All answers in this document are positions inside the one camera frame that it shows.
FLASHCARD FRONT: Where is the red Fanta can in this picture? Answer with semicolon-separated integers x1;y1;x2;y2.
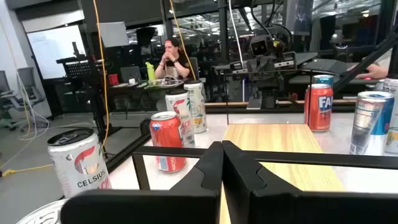
303;83;334;132
149;111;187;174

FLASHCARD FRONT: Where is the white cable bundle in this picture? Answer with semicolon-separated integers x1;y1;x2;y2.
155;76;184;88

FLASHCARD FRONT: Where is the person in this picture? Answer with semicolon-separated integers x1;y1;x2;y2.
154;37;192;80

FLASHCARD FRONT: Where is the grey monitor panel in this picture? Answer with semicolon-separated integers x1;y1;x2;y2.
98;21;130;48

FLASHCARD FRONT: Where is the black diagonal frame strut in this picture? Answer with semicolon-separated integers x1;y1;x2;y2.
332;32;398;94

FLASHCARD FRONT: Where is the Celsius Peach Vibe can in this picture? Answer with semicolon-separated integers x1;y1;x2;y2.
47;128;112;199
164;89;196;149

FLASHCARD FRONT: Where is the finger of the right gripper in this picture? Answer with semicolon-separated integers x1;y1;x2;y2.
246;91;264;110
263;90;277;110

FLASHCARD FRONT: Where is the black tripod stand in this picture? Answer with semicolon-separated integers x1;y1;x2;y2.
79;27;125;141

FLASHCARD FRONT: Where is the white hanging cable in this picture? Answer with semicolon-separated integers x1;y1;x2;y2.
228;0;245;103

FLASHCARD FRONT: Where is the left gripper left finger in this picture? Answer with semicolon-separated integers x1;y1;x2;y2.
60;141;224;224

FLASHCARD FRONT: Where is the grey office chair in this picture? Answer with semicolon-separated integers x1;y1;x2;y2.
0;70;16;128

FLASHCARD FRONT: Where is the dark office desk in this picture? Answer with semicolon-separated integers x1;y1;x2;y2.
105;79;187;119

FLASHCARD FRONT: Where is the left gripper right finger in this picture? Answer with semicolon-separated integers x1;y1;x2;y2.
222;140;398;224

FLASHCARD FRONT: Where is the green bottle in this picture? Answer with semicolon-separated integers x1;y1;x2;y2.
145;61;155;82

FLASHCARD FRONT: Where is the white board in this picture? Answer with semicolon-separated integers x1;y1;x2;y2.
26;24;87;80

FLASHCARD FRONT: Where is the Celsius Tropical Vibe can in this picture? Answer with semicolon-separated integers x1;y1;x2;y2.
381;74;398;155
183;80;208;134

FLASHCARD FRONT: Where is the yellow cable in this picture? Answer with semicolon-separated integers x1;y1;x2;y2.
169;0;197;81
0;0;110;178

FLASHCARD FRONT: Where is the grey laptop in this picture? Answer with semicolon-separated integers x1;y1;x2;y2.
119;65;142;83

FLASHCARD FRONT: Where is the black frame bracket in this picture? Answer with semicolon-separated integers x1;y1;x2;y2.
139;118;152;135

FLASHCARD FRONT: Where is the person's hand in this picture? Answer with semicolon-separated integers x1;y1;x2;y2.
354;63;389;80

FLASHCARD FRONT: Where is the blue silver Red Bull can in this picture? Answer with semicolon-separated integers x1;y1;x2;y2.
312;74;335;88
349;90;396;156

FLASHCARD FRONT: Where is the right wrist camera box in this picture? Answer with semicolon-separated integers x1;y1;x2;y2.
249;35;274;58

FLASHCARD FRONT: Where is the black perforated tray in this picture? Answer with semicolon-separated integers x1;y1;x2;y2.
55;54;94;78

